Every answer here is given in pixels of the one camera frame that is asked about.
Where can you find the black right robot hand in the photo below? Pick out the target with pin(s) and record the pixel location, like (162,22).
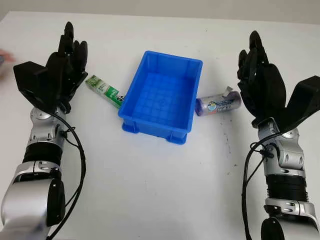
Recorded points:
(265,85)

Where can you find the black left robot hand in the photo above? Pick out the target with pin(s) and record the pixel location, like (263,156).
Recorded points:
(65,67)

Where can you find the green and white carton box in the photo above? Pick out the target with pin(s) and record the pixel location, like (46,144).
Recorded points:
(105,90)

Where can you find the purple roll with printed label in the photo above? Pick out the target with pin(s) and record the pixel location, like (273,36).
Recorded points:
(217,105)

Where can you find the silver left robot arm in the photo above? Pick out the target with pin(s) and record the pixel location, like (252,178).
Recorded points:
(22,195)

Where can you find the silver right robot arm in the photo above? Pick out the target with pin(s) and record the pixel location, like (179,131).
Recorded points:
(290,155)

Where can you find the blue plastic tray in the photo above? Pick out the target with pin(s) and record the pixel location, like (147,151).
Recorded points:
(160,100)

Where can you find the blurred person's hand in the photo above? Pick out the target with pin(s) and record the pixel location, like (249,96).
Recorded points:
(6,57)

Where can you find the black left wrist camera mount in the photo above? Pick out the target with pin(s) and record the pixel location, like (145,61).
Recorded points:
(27,77)

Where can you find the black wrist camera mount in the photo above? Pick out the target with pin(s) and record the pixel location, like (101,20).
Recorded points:
(27,77)
(307,100)

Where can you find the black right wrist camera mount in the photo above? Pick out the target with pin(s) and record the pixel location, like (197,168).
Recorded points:
(307,100)

